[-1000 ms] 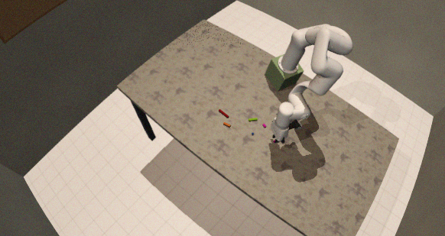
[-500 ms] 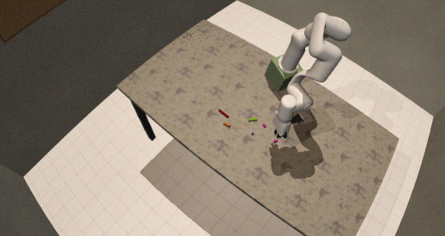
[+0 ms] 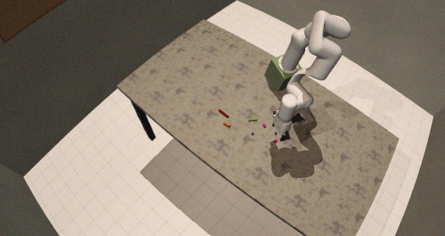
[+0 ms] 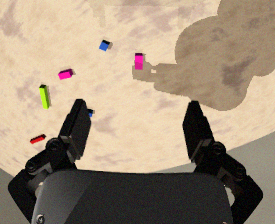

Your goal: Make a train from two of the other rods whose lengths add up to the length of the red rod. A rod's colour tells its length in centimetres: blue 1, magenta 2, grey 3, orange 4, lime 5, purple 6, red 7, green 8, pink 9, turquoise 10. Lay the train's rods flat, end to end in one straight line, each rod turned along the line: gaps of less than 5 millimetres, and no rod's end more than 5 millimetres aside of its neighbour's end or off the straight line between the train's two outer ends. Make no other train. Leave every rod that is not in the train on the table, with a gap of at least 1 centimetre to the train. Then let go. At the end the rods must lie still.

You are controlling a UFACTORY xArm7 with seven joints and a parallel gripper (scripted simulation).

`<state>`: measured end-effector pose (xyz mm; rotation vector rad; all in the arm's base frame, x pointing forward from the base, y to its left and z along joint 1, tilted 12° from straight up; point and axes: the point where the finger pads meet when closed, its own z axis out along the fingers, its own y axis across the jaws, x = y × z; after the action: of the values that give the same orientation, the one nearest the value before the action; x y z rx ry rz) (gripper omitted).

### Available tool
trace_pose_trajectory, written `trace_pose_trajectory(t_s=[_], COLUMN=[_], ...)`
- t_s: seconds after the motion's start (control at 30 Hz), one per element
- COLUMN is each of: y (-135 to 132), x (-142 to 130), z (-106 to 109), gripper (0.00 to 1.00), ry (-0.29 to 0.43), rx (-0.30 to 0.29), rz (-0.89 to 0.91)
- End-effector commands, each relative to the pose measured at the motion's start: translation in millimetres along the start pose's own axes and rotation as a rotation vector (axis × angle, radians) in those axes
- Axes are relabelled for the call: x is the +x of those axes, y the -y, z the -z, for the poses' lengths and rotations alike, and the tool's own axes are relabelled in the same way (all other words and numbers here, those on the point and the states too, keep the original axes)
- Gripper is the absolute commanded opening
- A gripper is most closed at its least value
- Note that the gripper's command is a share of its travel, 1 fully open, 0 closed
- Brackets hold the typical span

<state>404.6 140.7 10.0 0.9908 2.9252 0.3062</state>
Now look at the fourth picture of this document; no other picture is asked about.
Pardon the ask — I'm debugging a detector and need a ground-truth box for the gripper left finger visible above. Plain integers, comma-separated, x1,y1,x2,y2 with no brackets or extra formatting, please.
8,99,91,224

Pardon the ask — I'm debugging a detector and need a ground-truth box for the magenta rod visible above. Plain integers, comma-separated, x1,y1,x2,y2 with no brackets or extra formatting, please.
58,69,73,80
135,53,143,70

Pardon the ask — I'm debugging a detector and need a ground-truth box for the red rod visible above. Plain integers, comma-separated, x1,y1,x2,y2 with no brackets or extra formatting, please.
30,134,46,144

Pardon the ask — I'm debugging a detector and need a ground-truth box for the lime green rod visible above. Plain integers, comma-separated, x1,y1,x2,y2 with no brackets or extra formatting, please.
39,84,50,109

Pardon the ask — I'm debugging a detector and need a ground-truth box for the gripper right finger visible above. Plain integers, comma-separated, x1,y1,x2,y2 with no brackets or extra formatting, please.
182,100,263,224

